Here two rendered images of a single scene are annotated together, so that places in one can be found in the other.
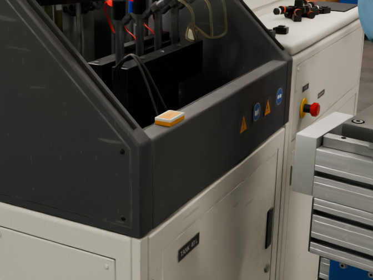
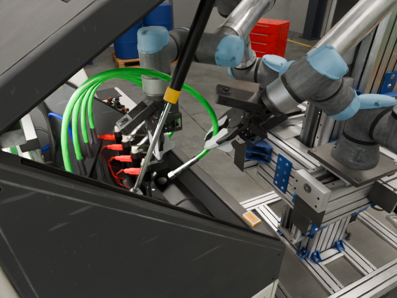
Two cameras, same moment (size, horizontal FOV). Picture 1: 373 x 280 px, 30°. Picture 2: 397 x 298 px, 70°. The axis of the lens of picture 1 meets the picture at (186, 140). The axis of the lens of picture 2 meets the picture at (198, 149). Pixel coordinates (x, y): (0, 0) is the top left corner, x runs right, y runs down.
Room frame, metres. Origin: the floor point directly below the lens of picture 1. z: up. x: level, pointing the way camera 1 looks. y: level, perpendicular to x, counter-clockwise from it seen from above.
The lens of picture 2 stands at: (0.95, 0.64, 1.61)
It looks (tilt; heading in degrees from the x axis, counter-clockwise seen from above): 33 degrees down; 300
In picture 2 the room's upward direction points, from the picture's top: straight up
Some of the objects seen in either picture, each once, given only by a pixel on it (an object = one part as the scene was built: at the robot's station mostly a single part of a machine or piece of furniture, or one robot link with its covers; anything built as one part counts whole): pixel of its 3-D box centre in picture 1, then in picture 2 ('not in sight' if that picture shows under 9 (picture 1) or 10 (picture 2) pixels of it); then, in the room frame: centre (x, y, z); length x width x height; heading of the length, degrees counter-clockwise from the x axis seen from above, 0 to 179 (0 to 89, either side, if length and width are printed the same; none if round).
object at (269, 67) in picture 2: not in sight; (272, 71); (1.29, -0.64, 1.20); 0.13 x 0.12 x 0.14; 2
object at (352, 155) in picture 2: not in sight; (358, 145); (0.88, -0.35, 1.09); 0.15 x 0.15 x 0.10
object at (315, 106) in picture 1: (311, 109); not in sight; (1.69, -0.31, 0.80); 0.05 x 0.04 x 0.05; 153
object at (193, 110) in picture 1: (221, 129); (210, 198); (1.31, -0.07, 0.87); 0.62 x 0.04 x 0.16; 153
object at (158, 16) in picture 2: not in sight; (143, 34); (4.75, -3.84, 0.51); 1.20 x 0.85 x 1.02; 53
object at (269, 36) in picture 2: not in sight; (261, 47); (2.52, -4.28, 0.43); 0.70 x 0.46 x 0.86; 170
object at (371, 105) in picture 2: not in sight; (370, 115); (0.87, -0.35, 1.20); 0.13 x 0.12 x 0.14; 140
